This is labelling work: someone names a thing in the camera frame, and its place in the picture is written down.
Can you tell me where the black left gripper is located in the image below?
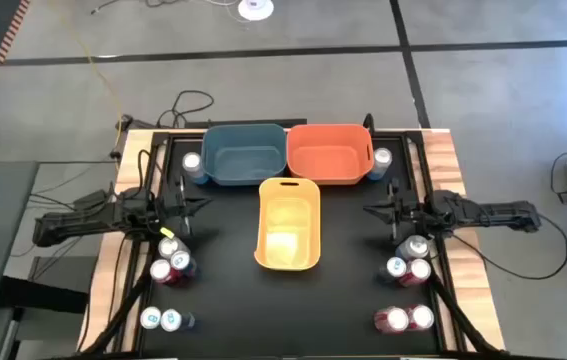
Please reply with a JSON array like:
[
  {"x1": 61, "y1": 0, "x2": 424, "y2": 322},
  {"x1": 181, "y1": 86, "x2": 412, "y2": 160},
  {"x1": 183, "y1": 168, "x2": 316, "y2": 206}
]
[{"x1": 159, "y1": 175, "x2": 213, "y2": 238}]

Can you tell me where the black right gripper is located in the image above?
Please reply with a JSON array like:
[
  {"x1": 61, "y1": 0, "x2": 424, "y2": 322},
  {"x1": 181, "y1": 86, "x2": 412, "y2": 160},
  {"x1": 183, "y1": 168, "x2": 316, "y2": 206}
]
[{"x1": 362, "y1": 180, "x2": 434, "y2": 243}]

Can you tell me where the blue silver energy drink can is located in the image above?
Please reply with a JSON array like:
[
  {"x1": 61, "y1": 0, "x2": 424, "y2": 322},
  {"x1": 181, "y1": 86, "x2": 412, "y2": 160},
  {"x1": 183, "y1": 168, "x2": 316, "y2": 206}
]
[
  {"x1": 377, "y1": 255, "x2": 408, "y2": 284},
  {"x1": 139, "y1": 306, "x2": 163, "y2": 331},
  {"x1": 169, "y1": 249, "x2": 198, "y2": 279},
  {"x1": 160, "y1": 308, "x2": 197, "y2": 333}
]

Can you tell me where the blue plastic bin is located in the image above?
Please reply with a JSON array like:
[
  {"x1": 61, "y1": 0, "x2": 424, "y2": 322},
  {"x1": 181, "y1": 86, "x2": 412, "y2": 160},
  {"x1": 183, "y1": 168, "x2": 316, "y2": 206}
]
[{"x1": 200, "y1": 123, "x2": 288, "y2": 187}]

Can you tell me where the red soda can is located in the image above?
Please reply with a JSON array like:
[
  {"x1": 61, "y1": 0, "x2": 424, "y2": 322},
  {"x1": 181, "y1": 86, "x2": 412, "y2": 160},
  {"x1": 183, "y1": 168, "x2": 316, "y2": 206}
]
[
  {"x1": 373, "y1": 306, "x2": 410, "y2": 335},
  {"x1": 149, "y1": 258, "x2": 189, "y2": 289},
  {"x1": 406, "y1": 303, "x2": 436, "y2": 331},
  {"x1": 398, "y1": 258, "x2": 433, "y2": 288}
]

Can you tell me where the orange plastic bin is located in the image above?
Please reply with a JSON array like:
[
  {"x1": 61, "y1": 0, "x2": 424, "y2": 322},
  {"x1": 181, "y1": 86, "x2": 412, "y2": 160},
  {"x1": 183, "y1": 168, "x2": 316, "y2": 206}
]
[{"x1": 286, "y1": 123, "x2": 375, "y2": 187}]

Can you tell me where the yellow plastic bin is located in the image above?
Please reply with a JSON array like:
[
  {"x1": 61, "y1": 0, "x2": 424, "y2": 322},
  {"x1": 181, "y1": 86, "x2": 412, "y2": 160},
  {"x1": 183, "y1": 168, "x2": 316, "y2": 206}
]
[{"x1": 253, "y1": 177, "x2": 322, "y2": 272}]

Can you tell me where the long black bar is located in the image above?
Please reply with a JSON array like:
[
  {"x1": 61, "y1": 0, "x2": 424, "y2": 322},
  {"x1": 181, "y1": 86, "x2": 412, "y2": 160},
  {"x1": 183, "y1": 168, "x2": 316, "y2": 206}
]
[{"x1": 182, "y1": 118, "x2": 309, "y2": 129}]

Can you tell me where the black aluminium table frame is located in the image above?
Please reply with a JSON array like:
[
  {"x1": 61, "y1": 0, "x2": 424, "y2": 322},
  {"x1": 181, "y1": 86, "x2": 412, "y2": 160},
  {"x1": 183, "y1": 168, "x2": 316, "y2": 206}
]
[{"x1": 77, "y1": 113, "x2": 507, "y2": 360}]

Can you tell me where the looped black floor cable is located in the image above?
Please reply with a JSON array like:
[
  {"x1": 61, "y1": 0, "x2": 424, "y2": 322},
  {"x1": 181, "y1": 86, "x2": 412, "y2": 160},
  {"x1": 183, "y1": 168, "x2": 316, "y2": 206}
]
[{"x1": 155, "y1": 89, "x2": 215, "y2": 129}]

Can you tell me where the yellow floor cable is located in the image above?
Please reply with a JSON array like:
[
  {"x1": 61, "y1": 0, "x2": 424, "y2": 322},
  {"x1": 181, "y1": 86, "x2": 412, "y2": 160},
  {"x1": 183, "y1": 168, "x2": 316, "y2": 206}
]
[{"x1": 47, "y1": 0, "x2": 124, "y2": 156}]

